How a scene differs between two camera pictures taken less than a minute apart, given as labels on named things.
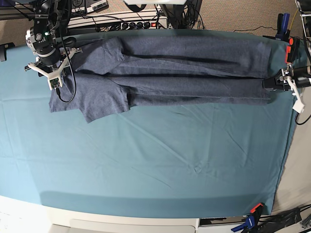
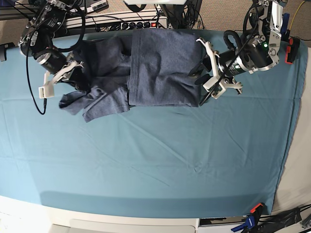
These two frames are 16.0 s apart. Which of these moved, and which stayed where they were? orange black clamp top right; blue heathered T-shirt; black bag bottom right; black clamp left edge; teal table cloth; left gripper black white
Moved: left gripper black white; blue heathered T-shirt
Stayed: black bag bottom right; black clamp left edge; orange black clamp top right; teal table cloth
